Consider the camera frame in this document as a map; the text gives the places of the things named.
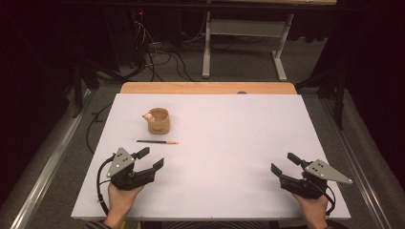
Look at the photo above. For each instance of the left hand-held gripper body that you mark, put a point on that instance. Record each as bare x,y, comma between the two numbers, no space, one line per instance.
120,162

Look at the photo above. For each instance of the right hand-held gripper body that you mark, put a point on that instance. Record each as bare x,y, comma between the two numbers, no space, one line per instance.
324,171

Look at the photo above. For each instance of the black and gold pen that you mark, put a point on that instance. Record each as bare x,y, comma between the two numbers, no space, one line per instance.
153,141

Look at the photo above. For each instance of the tan wooden cup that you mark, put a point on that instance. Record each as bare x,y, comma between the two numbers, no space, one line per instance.
159,125

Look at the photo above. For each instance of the person's left hand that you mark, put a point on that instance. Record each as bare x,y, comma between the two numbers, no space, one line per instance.
120,202

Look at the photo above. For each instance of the person's right hand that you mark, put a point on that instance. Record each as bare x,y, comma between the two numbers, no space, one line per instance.
315,211

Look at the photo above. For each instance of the black metal stand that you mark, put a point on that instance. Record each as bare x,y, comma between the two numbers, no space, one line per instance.
78,89
340,95

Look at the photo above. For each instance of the person's striped clothing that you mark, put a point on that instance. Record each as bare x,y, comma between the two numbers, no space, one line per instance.
216,225

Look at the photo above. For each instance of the metal floor rail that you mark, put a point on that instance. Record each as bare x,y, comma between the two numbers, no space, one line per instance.
356,165
47,165

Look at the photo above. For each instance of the white metal desk frame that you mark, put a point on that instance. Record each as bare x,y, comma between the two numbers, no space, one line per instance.
245,27

